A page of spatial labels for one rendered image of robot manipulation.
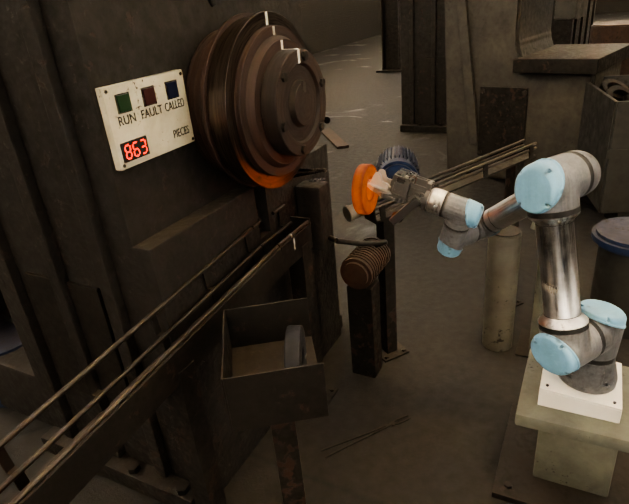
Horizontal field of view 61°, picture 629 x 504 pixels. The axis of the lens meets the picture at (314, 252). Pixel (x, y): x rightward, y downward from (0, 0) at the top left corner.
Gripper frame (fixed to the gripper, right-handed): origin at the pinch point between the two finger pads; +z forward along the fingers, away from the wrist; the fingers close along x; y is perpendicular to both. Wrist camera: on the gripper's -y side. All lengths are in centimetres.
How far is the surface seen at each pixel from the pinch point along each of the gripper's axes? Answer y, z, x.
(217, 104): 23, 30, 38
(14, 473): -29, 19, 109
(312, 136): 13.4, 15.0, 12.3
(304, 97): 24.8, 17.3, 16.6
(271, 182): 0.7, 20.2, 23.2
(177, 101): 22, 40, 41
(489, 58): 6, 12, -254
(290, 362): -10, -15, 72
